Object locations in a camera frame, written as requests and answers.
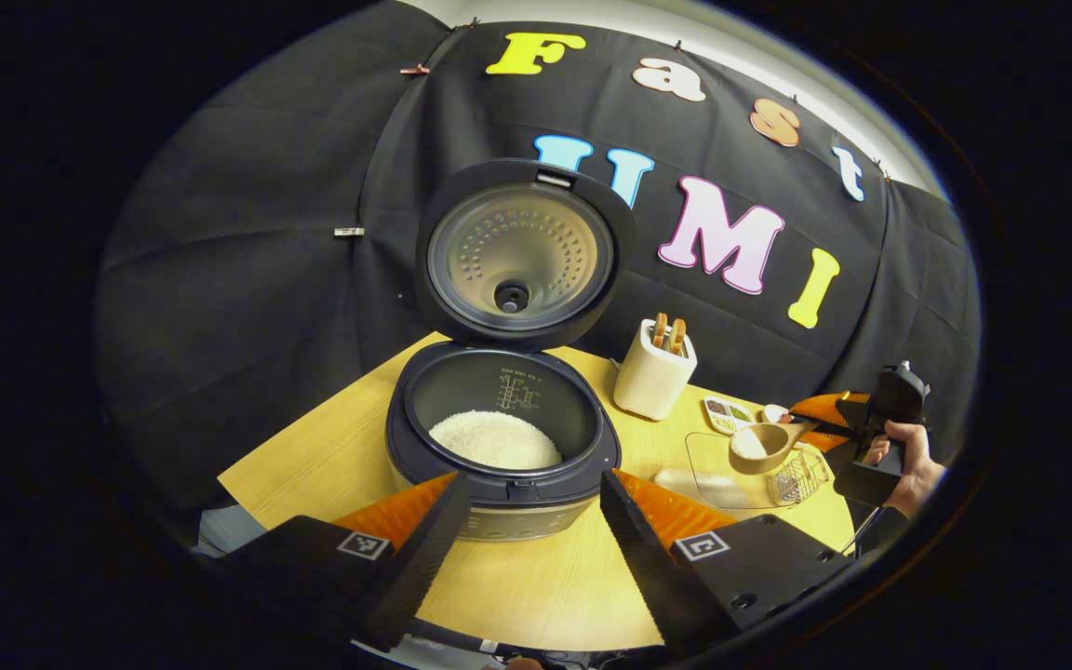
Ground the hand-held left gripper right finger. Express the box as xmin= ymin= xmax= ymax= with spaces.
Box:
xmin=599 ymin=468 xmax=858 ymax=657

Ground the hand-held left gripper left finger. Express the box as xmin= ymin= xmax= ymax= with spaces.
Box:
xmin=220 ymin=470 xmax=472 ymax=652

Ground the wire chopstick holder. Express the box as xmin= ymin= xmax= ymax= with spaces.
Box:
xmin=767 ymin=449 xmax=830 ymax=506

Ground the wooden spoon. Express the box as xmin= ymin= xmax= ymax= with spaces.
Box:
xmin=729 ymin=419 xmax=821 ymax=476

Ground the white rice box clear lid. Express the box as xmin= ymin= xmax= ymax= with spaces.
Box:
xmin=655 ymin=431 xmax=830 ymax=510

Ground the white rice heap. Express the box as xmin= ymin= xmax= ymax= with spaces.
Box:
xmin=429 ymin=410 xmax=563 ymax=470

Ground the dark grey rice cooker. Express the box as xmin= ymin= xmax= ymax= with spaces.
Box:
xmin=385 ymin=158 xmax=637 ymax=543

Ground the white divided dish of beans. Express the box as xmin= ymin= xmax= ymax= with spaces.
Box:
xmin=703 ymin=396 xmax=756 ymax=435

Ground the white toaster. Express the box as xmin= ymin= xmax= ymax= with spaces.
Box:
xmin=613 ymin=318 xmax=698 ymax=422

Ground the black backdrop cloth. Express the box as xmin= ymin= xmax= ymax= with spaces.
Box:
xmin=94 ymin=0 xmax=982 ymax=541

